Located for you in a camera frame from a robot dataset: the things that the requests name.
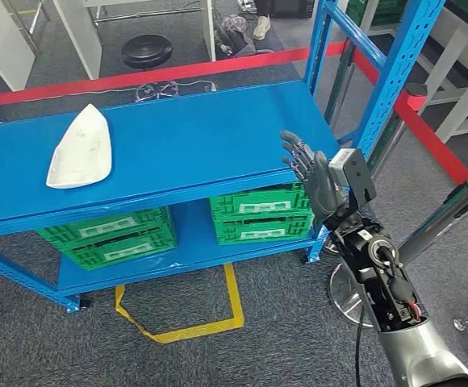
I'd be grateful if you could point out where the blue metal shelf rack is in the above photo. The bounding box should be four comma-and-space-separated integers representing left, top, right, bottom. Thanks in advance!
0, 0, 447, 314

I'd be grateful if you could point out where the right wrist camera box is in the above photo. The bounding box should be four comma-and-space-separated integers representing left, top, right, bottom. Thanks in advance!
328, 148, 378, 208

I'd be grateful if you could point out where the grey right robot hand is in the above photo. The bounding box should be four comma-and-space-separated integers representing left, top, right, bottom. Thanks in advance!
279, 130, 347, 221

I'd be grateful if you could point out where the white sneaker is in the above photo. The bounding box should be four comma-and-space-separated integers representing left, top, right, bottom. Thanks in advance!
253, 15, 271, 41

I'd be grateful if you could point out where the black bag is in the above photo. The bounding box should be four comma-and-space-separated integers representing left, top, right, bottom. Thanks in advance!
215, 13, 257, 60

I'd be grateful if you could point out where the green plastic crate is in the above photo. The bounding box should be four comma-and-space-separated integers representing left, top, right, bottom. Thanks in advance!
209, 183, 314, 246
345, 0, 407, 27
36, 206, 178, 272

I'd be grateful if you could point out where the white desk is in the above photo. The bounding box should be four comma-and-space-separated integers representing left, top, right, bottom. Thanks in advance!
0, 0, 36, 92
52, 0, 216, 80

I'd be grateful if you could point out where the white workbench green top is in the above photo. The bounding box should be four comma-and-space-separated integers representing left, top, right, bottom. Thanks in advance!
369, 0, 468, 144

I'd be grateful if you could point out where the red barrier belt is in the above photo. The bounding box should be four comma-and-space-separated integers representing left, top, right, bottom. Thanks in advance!
0, 41, 347, 110
351, 47, 468, 186

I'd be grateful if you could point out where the black box appliance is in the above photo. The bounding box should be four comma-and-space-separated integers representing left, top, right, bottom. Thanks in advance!
256, 0, 316, 19

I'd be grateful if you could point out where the black round stool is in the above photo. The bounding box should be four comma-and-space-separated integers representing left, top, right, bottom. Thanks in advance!
121, 34, 180, 104

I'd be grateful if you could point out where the white triangular plastic part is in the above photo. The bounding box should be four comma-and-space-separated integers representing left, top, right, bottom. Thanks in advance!
45, 103, 113, 190

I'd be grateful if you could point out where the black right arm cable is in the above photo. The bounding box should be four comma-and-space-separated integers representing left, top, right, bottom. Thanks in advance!
354, 306, 367, 387

